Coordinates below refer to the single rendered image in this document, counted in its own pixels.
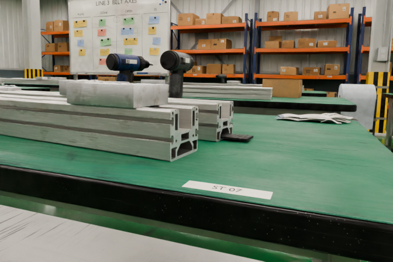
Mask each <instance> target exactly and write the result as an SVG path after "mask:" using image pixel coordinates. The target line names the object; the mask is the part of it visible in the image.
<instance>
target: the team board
mask: <svg viewBox="0 0 393 262"><path fill-rule="evenodd" d="M68 23H69V46H70V74H71V75H74V81H78V75H117V74H119V71H113V70H109V69H108V67H107V66H106V58H107V56H108V55H109V54H111V53H112V54H113V53H117V54H130V55H136V56H142V57H143V58H144V59H145V60H147V61H149V63H150V64H153V65H150V66H149V68H145V69H144V70H143V71H135V72H133V74H134V75H156V76H165V82H170V71H168V70H165V69H164V68H163V67H162V66H161V64H160V57H161V55H162V54H163V53H164V52H165V51H168V50H171V0H68Z"/></svg>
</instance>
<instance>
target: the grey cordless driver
mask: <svg viewBox="0 0 393 262"><path fill-rule="evenodd" d="M160 64H161V66H162V67H163V68H164V69H165V70H168V71H171V75H170V82H169V90H168V93H169V98H182V88H183V77H184V73H186V72H187V71H189V70H191V69H192V68H193V66H194V60H193V58H192V57H191V56H190V55H189V54H186V53H181V52H178V51H172V50H168V51H165V52H164V53H163V54H162V55H161V57H160Z"/></svg>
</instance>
